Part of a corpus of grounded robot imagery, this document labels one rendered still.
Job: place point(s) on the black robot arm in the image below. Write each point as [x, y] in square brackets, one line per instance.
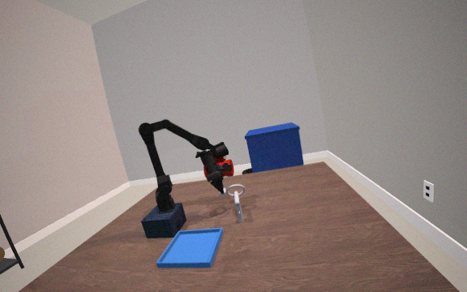
[163, 198]

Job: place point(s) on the grey rounded cylinder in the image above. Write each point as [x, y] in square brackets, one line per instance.
[238, 207]

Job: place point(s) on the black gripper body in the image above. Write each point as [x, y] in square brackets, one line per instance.
[212, 171]

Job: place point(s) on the blue tray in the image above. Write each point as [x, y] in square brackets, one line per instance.
[191, 249]

